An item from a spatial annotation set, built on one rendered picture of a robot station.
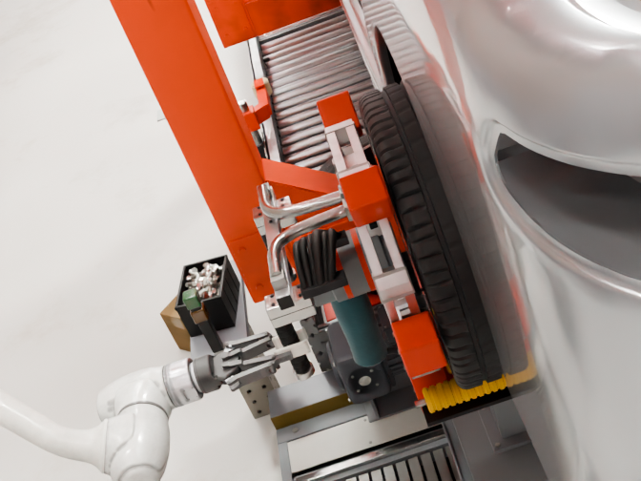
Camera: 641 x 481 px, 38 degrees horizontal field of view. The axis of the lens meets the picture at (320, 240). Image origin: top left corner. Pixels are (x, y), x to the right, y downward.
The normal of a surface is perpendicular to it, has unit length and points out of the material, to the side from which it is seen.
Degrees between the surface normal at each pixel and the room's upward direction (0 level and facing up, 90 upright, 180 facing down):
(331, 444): 0
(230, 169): 90
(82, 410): 0
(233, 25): 90
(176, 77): 90
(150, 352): 0
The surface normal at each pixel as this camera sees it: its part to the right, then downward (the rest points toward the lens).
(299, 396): -0.31, -0.77
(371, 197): -0.18, -0.32
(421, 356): 0.13, 0.54
